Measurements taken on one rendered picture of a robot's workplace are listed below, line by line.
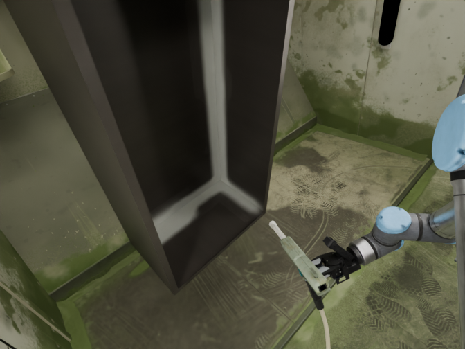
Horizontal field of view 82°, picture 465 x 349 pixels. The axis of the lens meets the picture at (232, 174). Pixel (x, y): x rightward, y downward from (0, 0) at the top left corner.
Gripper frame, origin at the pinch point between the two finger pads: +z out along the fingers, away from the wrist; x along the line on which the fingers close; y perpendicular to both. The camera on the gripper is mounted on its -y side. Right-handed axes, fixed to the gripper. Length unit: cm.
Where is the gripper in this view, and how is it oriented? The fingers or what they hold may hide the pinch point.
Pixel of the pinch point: (305, 273)
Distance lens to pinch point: 104.3
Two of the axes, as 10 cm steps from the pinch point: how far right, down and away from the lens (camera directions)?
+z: -9.1, 4.0, -0.9
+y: 3.6, 8.9, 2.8
